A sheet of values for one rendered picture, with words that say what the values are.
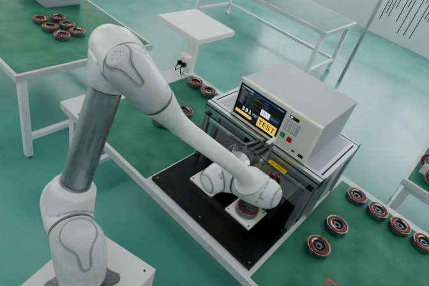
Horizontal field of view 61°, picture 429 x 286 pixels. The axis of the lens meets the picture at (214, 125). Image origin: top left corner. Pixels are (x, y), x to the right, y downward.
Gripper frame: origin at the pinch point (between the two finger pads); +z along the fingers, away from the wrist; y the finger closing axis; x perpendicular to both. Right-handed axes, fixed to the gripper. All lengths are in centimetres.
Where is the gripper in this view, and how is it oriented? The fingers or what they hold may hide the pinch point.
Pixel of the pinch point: (270, 142)
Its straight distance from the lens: 158.1
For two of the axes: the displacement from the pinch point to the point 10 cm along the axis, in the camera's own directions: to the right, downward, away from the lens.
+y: 7.2, 5.5, -4.3
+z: 6.6, -3.2, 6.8
